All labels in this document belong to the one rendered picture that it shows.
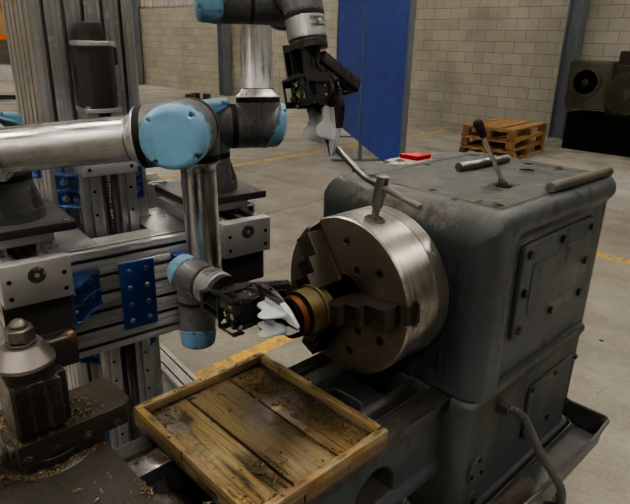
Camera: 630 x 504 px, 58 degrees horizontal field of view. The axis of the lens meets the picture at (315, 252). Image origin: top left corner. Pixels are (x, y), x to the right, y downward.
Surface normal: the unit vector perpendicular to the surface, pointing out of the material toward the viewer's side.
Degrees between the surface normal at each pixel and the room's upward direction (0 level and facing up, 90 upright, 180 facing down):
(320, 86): 74
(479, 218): 41
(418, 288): 70
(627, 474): 0
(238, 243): 90
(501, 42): 90
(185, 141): 89
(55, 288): 90
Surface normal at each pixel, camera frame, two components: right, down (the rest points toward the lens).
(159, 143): 0.14, 0.33
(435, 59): -0.70, 0.23
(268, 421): 0.02, -0.94
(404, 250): 0.48, -0.51
